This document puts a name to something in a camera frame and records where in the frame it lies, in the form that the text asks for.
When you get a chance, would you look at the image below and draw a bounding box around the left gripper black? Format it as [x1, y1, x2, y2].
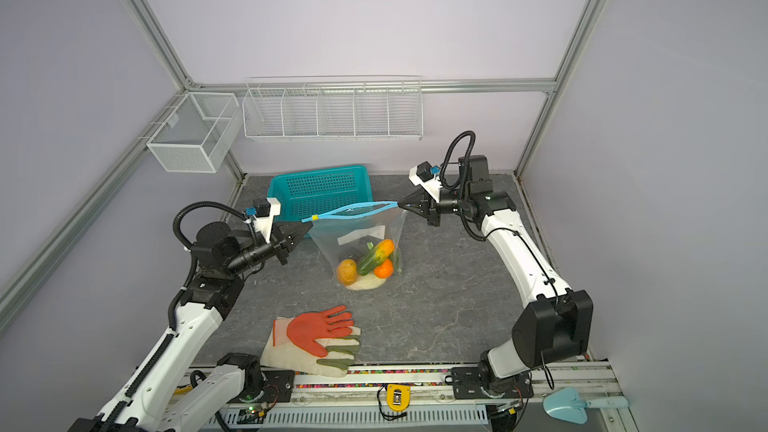
[226, 220, 312, 276]

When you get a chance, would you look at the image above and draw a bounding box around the clear zip top bag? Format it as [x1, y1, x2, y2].
[306, 201, 406, 289]

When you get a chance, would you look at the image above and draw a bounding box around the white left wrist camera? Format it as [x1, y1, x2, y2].
[244, 197, 281, 244]

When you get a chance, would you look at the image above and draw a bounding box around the white mesh box basket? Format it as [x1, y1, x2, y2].
[147, 92, 243, 173]

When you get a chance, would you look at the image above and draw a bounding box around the orange toy fruit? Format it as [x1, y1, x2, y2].
[336, 259, 358, 286]

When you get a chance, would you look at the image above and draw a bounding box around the yellow green toy corn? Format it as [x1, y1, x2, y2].
[357, 239, 396, 276]

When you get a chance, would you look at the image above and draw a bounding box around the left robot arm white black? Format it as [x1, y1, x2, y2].
[70, 198, 312, 431]

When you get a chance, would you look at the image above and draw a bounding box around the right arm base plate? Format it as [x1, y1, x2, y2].
[446, 365, 534, 400]

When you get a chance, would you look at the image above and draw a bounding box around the green striped work glove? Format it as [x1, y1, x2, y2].
[260, 320, 361, 378]

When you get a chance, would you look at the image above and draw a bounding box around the teal plastic scoop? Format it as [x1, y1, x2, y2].
[542, 387, 630, 425]

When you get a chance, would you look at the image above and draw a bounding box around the teal plastic basket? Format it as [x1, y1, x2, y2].
[267, 165, 373, 222]

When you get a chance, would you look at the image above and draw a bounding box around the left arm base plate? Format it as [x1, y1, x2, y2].
[237, 369, 296, 404]

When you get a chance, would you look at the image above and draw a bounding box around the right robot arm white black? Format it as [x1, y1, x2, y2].
[398, 130, 594, 396]

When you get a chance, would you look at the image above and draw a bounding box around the white wire shelf basket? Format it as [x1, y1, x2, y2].
[242, 75, 424, 141]

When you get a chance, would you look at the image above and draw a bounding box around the yellow tape measure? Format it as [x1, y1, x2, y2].
[376, 383, 411, 422]

